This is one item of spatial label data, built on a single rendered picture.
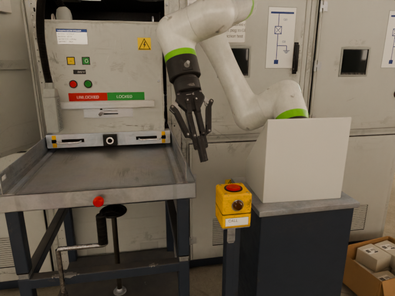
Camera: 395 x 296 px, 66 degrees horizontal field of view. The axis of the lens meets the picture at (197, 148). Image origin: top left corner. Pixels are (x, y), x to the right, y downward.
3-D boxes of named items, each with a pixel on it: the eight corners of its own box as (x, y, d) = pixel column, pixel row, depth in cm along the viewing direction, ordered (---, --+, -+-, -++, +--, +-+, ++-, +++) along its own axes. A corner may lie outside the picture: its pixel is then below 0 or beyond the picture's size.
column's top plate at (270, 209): (311, 175, 139) (311, 171, 139) (360, 207, 109) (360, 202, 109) (230, 181, 132) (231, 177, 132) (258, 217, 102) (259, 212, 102)
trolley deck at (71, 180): (196, 198, 103) (196, 181, 101) (-7, 214, 92) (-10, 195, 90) (174, 145, 167) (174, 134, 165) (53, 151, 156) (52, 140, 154)
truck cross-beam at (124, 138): (170, 143, 143) (170, 130, 141) (47, 148, 134) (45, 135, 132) (169, 140, 148) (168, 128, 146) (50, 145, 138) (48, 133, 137)
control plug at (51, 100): (59, 133, 123) (54, 89, 119) (46, 133, 123) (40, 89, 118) (64, 129, 131) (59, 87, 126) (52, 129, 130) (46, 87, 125)
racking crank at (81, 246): (59, 302, 100) (47, 221, 92) (62, 295, 103) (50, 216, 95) (112, 296, 103) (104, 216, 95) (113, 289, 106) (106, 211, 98)
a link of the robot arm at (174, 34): (166, 30, 97) (144, 17, 87) (200, 13, 91) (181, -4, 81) (175, 72, 95) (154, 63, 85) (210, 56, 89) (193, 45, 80)
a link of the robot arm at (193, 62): (192, 67, 94) (163, 70, 92) (201, 49, 83) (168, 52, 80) (197, 86, 93) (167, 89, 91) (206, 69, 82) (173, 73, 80)
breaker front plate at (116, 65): (164, 133, 141) (160, 23, 129) (53, 138, 133) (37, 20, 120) (163, 133, 143) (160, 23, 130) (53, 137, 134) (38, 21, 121)
